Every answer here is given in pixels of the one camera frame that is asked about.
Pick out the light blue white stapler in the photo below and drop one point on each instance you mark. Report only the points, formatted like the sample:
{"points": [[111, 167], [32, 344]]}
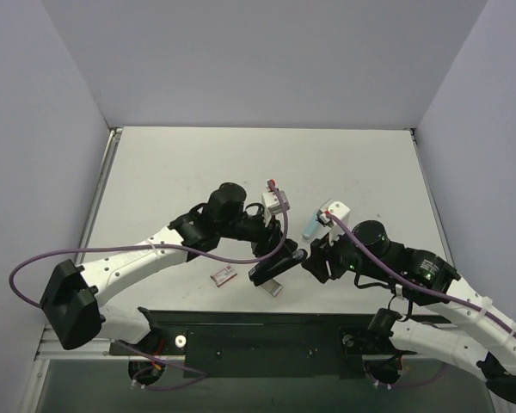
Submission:
{"points": [[311, 228]]}

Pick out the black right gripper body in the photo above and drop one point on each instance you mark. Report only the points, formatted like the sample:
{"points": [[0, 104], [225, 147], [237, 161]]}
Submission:
{"points": [[320, 261]]}

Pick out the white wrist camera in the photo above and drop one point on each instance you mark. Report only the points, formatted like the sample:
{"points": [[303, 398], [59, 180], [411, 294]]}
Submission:
{"points": [[332, 214], [274, 202]]}

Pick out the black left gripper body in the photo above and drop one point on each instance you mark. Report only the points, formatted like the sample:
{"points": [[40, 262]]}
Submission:
{"points": [[269, 248]]}

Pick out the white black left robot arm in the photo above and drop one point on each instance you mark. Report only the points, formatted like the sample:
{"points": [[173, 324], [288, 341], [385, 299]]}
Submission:
{"points": [[75, 300]]}

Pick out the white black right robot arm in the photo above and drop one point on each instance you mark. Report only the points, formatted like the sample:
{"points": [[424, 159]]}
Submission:
{"points": [[486, 343]]}

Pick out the black stapler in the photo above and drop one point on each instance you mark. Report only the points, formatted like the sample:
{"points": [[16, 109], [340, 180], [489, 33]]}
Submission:
{"points": [[281, 262]]}

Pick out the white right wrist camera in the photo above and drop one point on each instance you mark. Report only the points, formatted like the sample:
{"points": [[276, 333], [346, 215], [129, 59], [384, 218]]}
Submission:
{"points": [[332, 214]]}

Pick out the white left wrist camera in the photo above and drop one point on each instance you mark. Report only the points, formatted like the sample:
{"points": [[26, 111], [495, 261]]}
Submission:
{"points": [[274, 202]]}

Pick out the aluminium frame rail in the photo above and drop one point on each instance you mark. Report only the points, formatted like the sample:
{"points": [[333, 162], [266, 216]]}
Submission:
{"points": [[50, 349]]}

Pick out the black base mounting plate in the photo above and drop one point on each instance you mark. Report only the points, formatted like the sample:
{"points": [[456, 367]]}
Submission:
{"points": [[242, 345]]}

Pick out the red white staple box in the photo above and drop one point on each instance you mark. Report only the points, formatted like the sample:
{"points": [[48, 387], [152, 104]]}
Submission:
{"points": [[223, 275]]}

